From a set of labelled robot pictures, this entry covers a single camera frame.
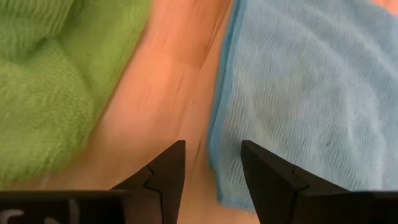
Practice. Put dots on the blue microfiber towel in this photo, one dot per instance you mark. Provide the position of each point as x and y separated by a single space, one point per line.
311 93

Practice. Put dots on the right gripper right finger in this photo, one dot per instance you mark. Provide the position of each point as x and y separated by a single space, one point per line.
267 180

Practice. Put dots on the green microfiber towel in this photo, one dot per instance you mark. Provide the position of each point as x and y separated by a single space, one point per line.
46 109

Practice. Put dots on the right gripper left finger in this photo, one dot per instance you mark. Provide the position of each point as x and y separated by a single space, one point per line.
168 174

